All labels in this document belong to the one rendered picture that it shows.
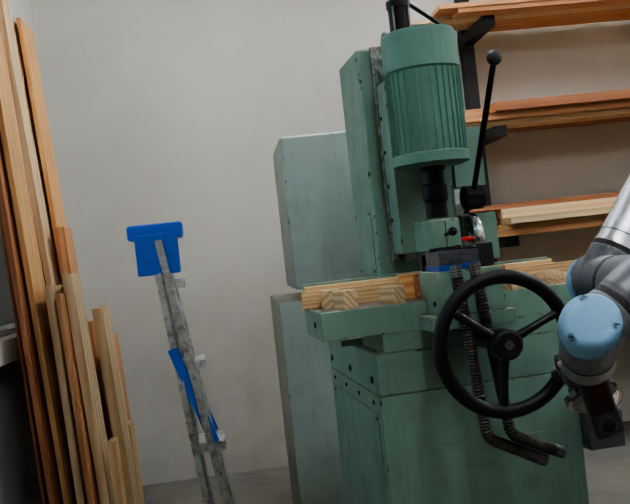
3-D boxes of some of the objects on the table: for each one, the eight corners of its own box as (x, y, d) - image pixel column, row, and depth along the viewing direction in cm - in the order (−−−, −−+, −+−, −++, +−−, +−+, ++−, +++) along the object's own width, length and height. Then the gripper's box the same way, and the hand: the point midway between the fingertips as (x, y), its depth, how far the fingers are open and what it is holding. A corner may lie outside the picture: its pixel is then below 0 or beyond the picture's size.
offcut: (333, 310, 190) (331, 291, 190) (348, 307, 192) (346, 289, 192) (345, 309, 187) (342, 290, 187) (359, 307, 189) (357, 288, 189)
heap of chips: (545, 285, 194) (543, 272, 194) (522, 284, 206) (521, 272, 206) (581, 281, 195) (579, 268, 195) (556, 280, 208) (555, 268, 208)
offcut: (379, 304, 191) (377, 287, 191) (391, 302, 193) (389, 285, 193) (394, 304, 187) (393, 286, 187) (406, 302, 190) (404, 285, 190)
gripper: (599, 324, 148) (595, 369, 166) (548, 344, 149) (550, 386, 167) (623, 370, 144) (616, 410, 162) (570, 390, 144) (569, 428, 162)
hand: (589, 410), depth 162 cm, fingers closed
